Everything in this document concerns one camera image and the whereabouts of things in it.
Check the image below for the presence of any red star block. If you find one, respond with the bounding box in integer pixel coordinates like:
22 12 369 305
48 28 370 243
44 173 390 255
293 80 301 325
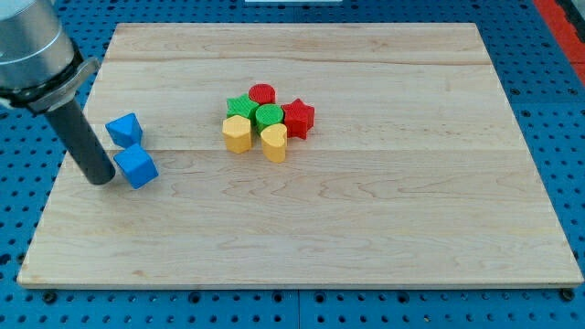
281 99 314 140

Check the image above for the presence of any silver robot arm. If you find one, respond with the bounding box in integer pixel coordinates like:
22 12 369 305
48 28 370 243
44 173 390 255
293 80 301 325
1 0 101 113

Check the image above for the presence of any yellow heart block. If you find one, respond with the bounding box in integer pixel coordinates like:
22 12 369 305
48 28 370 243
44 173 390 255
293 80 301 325
261 123 288 163

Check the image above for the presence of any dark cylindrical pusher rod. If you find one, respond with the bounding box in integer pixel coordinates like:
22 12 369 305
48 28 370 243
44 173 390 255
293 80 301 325
45 100 115 186

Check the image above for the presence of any blue triangle block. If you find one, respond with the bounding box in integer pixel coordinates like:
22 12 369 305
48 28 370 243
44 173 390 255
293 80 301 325
105 112 143 148

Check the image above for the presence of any yellow hexagon block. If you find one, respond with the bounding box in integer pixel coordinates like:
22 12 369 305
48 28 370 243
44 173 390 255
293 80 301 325
222 115 252 154

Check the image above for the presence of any light wooden board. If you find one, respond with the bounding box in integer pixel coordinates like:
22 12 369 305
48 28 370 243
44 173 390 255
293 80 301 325
17 23 583 290

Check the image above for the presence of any blue cube block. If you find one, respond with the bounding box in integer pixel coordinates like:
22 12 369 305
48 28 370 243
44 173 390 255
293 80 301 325
113 143 159 189

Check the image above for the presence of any green cylinder block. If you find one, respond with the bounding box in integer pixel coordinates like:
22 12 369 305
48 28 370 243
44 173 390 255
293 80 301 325
255 103 284 133

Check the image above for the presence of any green star block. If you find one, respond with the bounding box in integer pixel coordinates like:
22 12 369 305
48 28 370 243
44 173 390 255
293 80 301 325
226 93 260 126

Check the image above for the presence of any red cylinder block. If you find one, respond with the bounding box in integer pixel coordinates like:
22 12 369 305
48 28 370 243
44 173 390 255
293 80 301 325
248 83 276 105

